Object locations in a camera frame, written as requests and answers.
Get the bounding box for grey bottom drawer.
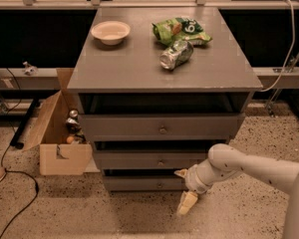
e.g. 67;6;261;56
103;176;185;191

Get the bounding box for crushed green soda can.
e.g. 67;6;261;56
159;40;193;70

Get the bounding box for small crumpled foil object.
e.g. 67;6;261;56
23;62;38;76

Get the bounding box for cardboard box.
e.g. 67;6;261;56
24;68;92;175

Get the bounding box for white hanging cable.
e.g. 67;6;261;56
259;0;296;94

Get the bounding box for grey drawer cabinet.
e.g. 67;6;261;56
67;6;264;193

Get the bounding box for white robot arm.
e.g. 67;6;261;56
174;143;299;239

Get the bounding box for grey middle drawer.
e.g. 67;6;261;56
94;150;208;169

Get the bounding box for white bowl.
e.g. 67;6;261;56
91;21;131;46

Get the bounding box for black floor cable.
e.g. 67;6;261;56
0;68;40;239

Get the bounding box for grey drawer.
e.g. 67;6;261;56
94;150;208;169
103;176;185;191
79;114;244;141

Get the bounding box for cans inside cardboard box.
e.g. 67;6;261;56
66;110;86;144

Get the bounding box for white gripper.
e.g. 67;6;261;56
174;164;211;215

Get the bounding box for grey top drawer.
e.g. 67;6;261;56
79;114;244;141

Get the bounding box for green chip bag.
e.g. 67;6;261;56
152;17;212;46

